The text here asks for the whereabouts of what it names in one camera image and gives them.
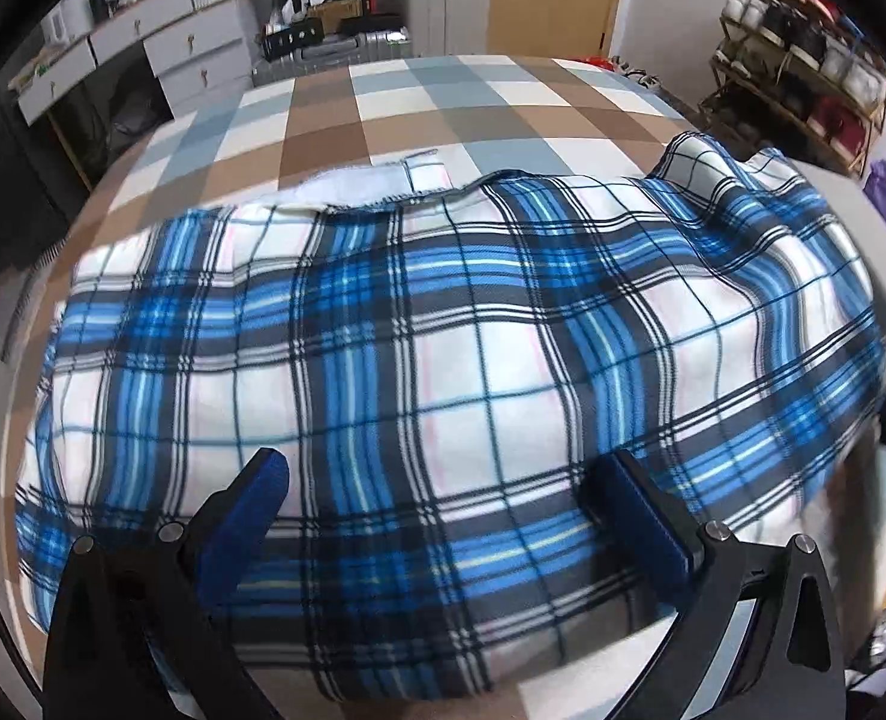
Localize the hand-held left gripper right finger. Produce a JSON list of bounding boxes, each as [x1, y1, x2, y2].
[[588, 450, 852, 720]]

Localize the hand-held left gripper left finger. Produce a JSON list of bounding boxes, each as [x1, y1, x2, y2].
[[41, 446, 292, 720]]

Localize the blue white plaid shirt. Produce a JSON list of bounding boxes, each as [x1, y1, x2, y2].
[[15, 131, 886, 702]]

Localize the checked tablecloth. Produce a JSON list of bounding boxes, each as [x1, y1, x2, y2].
[[0, 52, 702, 720]]

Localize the silver hard suitcase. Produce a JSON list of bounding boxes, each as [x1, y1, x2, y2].
[[251, 30, 418, 87]]

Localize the white drawer desk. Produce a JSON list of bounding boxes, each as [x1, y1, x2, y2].
[[11, 0, 260, 128]]

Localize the black box with white marks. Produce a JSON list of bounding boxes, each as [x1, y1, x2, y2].
[[263, 22, 324, 53]]

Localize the brown cardboard box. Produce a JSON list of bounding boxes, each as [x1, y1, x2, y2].
[[308, 0, 373, 27]]

